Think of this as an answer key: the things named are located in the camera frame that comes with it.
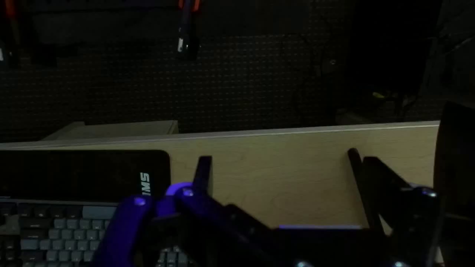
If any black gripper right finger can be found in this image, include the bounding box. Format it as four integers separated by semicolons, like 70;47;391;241
347;147;439;235

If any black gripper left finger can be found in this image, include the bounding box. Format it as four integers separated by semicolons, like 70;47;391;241
180;155;272;244

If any grey mechanical keyboard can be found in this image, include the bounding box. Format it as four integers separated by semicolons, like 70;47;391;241
0;198;192;267

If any black monitor stand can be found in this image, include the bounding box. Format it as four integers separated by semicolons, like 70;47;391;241
433;99;475;267

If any pale wooden side cabinet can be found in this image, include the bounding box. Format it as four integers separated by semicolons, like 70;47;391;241
44;119;180;143

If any red handled tool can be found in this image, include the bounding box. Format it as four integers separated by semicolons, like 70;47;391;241
176;0;204;57

